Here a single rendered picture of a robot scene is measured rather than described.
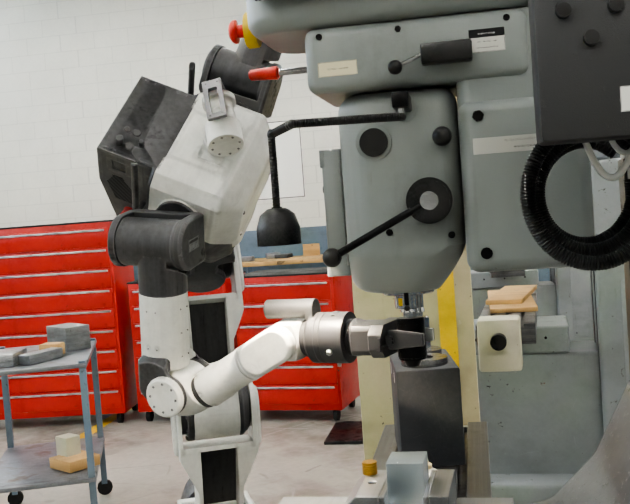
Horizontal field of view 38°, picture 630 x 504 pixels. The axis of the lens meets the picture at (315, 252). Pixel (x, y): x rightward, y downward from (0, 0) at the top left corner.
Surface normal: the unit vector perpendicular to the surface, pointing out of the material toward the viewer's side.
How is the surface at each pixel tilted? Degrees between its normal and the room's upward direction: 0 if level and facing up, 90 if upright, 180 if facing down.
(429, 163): 90
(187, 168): 57
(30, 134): 90
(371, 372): 90
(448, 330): 90
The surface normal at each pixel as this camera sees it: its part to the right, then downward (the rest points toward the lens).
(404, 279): -0.10, 0.63
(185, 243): 0.96, 0.06
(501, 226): -0.17, 0.07
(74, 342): 0.70, -0.01
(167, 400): -0.40, 0.21
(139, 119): 0.15, -0.51
